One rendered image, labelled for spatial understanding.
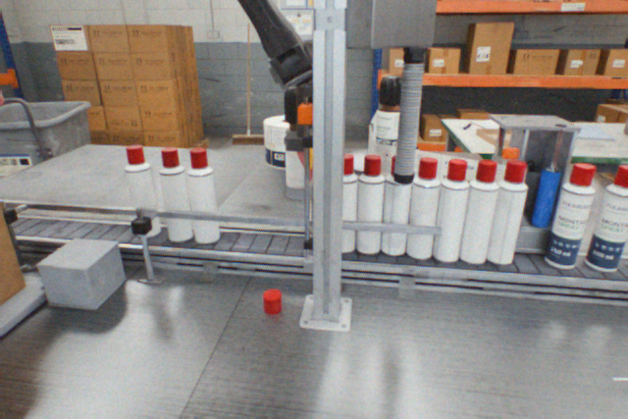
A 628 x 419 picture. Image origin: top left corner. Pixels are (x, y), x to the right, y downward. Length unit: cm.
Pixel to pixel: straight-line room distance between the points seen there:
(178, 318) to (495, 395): 52
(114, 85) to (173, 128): 66
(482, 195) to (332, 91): 36
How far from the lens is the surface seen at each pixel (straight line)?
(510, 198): 79
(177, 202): 86
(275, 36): 74
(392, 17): 57
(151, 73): 414
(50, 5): 652
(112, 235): 99
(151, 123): 424
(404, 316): 75
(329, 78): 56
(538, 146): 96
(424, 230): 76
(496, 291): 85
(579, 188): 84
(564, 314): 87
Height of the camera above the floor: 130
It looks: 21 degrees down
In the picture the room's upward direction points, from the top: straight up
